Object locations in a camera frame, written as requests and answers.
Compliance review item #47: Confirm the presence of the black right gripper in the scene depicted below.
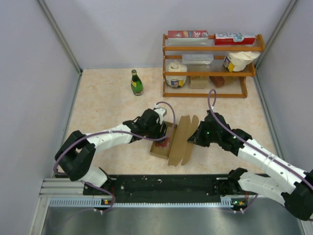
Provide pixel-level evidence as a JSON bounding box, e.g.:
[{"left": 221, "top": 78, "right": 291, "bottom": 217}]
[{"left": 187, "top": 121, "right": 221, "bottom": 147}]

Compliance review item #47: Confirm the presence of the small red packet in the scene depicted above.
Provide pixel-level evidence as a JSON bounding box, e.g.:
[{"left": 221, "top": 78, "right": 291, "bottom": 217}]
[{"left": 155, "top": 138, "right": 170, "bottom": 149}]

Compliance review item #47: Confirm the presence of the brown cardboard box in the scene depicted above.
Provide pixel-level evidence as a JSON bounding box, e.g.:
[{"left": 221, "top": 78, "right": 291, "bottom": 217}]
[{"left": 150, "top": 115, "right": 199, "bottom": 166}]

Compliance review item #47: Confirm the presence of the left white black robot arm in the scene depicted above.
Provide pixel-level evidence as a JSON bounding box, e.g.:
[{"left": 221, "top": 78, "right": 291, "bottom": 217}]
[{"left": 55, "top": 105, "right": 168, "bottom": 194}]

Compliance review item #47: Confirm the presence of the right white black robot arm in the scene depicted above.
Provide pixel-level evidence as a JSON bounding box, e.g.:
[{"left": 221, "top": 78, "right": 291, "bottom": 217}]
[{"left": 187, "top": 112, "right": 313, "bottom": 221}]

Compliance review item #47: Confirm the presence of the silver foil box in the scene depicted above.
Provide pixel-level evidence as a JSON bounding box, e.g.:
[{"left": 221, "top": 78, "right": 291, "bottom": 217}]
[{"left": 182, "top": 54, "right": 214, "bottom": 65}]

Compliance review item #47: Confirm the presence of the red white wrap box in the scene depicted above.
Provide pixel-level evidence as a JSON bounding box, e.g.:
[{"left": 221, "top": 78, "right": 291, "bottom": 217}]
[{"left": 214, "top": 33, "right": 256, "bottom": 46}]

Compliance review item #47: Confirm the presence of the red foil box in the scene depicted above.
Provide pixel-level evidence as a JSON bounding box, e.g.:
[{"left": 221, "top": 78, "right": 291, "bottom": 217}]
[{"left": 167, "top": 30, "right": 208, "bottom": 39}]

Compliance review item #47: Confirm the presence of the tan block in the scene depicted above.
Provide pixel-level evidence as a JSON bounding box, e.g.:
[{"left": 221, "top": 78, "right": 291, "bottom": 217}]
[{"left": 189, "top": 76, "right": 208, "bottom": 89}]

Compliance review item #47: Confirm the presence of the brown red block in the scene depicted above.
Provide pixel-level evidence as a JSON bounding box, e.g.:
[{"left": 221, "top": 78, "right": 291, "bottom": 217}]
[{"left": 210, "top": 76, "right": 225, "bottom": 88}]

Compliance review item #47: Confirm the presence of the green glass bottle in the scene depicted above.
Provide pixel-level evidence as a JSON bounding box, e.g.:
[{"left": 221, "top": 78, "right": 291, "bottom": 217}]
[{"left": 131, "top": 70, "right": 143, "bottom": 96}]

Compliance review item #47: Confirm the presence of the white bag left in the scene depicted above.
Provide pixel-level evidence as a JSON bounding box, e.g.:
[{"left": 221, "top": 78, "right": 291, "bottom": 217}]
[{"left": 165, "top": 60, "right": 187, "bottom": 88}]

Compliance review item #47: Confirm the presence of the wooden shelf rack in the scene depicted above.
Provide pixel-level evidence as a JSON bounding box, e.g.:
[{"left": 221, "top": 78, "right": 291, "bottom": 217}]
[{"left": 162, "top": 34, "right": 266, "bottom": 98}]

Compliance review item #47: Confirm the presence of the large white flour bag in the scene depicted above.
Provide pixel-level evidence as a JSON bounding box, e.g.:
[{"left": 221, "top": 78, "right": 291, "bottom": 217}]
[{"left": 223, "top": 51, "right": 260, "bottom": 72}]

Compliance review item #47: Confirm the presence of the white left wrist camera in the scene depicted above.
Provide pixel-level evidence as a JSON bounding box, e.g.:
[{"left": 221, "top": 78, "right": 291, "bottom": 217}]
[{"left": 153, "top": 103, "right": 167, "bottom": 124}]

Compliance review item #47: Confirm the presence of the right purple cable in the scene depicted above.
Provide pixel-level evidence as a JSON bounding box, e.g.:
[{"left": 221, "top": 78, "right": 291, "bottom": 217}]
[{"left": 207, "top": 88, "right": 313, "bottom": 213}]

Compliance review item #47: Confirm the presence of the purple cable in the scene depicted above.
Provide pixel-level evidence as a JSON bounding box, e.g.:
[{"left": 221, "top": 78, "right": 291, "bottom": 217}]
[
  {"left": 53, "top": 101, "right": 177, "bottom": 215},
  {"left": 207, "top": 88, "right": 313, "bottom": 213}
]

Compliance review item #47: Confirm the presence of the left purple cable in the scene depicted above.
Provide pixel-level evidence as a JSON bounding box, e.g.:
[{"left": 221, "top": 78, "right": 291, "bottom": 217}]
[{"left": 53, "top": 101, "right": 177, "bottom": 215}]

